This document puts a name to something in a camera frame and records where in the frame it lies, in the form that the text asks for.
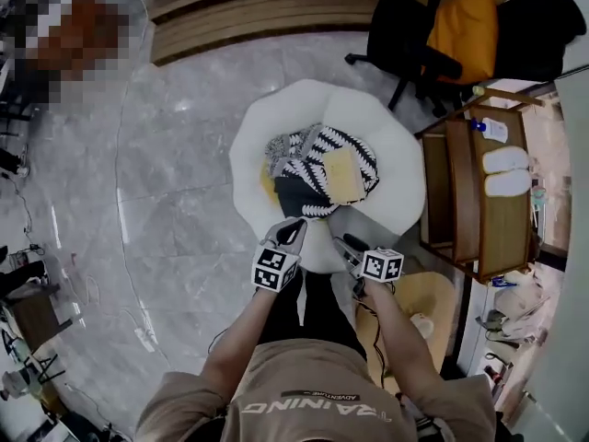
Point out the stack of wooden planks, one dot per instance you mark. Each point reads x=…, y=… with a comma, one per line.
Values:
x=257, y=12

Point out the small dark wooden stand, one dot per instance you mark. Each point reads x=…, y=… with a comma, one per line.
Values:
x=34, y=311

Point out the person's right forearm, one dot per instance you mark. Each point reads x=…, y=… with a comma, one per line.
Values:
x=398, y=334

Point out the black white zigzag pillow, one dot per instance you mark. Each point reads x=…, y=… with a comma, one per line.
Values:
x=317, y=191

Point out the person's black trousers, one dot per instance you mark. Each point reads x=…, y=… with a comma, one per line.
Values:
x=317, y=306

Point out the black cushion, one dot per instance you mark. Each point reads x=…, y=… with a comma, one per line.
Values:
x=292, y=196

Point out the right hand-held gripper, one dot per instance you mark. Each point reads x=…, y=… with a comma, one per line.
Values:
x=378, y=264

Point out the black garment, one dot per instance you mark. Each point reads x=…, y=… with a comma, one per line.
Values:
x=534, y=30

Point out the rectangular wooden table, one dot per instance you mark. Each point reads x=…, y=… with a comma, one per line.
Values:
x=501, y=228

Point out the pile of plastic bags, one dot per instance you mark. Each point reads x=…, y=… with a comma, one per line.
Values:
x=520, y=306

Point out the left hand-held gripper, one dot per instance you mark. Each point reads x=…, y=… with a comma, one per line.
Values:
x=275, y=271

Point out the white round sofa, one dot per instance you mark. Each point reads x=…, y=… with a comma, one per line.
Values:
x=359, y=108

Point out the white power strip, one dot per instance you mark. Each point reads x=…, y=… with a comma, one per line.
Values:
x=146, y=339

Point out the white cup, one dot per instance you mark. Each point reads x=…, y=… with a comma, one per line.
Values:
x=422, y=326

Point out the round wooden table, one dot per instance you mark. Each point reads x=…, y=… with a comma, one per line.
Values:
x=423, y=293

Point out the orange cushion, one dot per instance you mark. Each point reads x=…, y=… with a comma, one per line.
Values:
x=465, y=35

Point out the black office chair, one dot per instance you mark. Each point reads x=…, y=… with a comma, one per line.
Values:
x=400, y=26

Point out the person's beige t-shirt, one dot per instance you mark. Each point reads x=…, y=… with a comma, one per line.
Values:
x=317, y=398

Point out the person's left forearm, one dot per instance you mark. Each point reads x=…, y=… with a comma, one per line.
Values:
x=248, y=334

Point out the white bottle with blue cap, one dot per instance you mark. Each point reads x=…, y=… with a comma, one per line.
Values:
x=493, y=129

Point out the pale yellow book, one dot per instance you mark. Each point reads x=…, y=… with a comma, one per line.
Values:
x=343, y=175

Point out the grey speckled pillow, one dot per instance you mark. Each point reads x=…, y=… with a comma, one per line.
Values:
x=280, y=147

